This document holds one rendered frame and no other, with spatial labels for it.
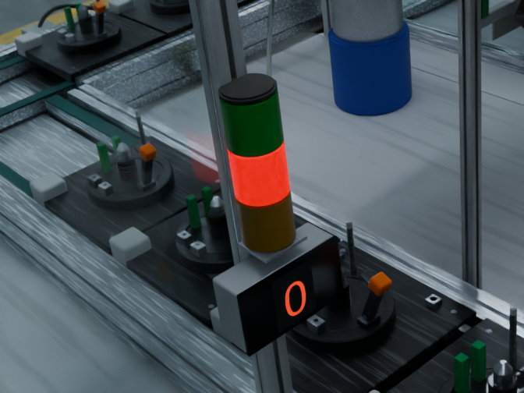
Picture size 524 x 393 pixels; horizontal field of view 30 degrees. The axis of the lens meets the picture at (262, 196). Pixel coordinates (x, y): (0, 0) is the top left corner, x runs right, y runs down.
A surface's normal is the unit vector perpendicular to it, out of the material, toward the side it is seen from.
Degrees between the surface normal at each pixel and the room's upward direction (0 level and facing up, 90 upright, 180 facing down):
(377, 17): 90
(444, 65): 0
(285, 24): 90
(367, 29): 90
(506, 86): 0
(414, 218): 0
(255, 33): 90
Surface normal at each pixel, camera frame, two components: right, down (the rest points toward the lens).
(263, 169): 0.20, 0.51
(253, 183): -0.18, 0.54
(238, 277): -0.12, -0.84
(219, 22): 0.64, 0.35
